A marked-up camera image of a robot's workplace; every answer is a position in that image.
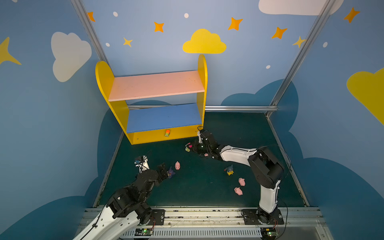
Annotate purple creature toy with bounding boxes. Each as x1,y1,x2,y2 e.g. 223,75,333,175
167,167,176,179

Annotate pink top toy car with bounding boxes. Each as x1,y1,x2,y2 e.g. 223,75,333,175
185,143,193,152

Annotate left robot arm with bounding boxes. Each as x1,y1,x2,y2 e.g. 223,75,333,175
74,164,168,240

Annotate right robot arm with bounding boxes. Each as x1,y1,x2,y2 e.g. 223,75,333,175
186,130,284,225

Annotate pink pig toy left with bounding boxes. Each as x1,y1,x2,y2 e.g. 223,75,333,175
175,162,181,170

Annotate pink pig toy right upper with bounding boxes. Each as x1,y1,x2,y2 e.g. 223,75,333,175
239,178,246,187

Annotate pink pig toy right lower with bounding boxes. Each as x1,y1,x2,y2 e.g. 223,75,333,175
234,187,243,196

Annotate left controller board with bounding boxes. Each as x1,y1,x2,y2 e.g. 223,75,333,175
134,229,154,238

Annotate controller board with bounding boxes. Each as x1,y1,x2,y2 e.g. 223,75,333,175
134,229,154,238
260,228,279,240

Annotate right controller board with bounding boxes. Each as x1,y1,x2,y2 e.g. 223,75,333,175
260,228,279,240

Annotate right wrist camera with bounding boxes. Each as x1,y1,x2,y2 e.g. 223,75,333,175
198,129,208,144

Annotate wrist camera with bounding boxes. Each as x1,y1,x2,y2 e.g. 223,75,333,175
134,155,150,173
198,129,208,144

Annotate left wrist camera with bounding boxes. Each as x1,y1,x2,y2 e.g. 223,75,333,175
134,155,150,173

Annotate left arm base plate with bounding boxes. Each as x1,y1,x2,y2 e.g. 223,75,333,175
140,209,165,226

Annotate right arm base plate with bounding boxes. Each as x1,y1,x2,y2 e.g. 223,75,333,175
241,208,284,225

